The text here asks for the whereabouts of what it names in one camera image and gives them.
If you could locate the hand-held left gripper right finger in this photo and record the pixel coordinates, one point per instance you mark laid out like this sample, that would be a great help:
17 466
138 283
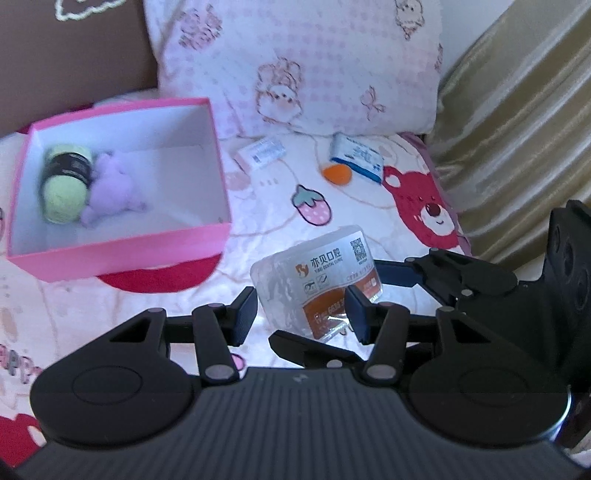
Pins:
358 318

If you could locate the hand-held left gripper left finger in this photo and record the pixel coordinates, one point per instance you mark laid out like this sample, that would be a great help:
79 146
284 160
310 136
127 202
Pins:
244 318

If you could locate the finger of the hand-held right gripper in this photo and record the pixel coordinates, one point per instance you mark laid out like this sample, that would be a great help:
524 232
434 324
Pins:
304 348
397 273

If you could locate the clear tissue pack orange label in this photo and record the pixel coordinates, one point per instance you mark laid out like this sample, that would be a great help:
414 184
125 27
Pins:
314 277

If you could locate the orange ball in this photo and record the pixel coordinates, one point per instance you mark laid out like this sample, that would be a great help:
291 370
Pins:
336 174

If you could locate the pink cardboard box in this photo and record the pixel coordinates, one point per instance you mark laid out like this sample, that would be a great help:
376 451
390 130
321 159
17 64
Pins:
138 254

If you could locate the blue white wet wipes pack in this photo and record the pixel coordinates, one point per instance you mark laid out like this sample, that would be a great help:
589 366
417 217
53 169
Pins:
358 154

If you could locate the purple plush toy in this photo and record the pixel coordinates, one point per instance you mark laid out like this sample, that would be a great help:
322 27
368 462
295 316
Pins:
108 189

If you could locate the green yarn ball black label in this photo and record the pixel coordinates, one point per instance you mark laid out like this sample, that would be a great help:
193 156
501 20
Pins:
62 198

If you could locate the printed bear bed sheet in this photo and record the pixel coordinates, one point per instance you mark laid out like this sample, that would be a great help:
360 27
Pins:
277 203

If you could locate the small pale labelled box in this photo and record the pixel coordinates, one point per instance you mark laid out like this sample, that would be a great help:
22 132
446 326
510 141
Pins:
258 152

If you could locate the gold curtain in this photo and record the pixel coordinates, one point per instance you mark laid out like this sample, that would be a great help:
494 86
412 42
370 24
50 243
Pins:
517 115

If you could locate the pink white printed pillow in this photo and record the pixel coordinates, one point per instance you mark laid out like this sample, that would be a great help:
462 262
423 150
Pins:
300 55

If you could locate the brown pillow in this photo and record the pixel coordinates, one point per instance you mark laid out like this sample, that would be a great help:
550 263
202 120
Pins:
69 55

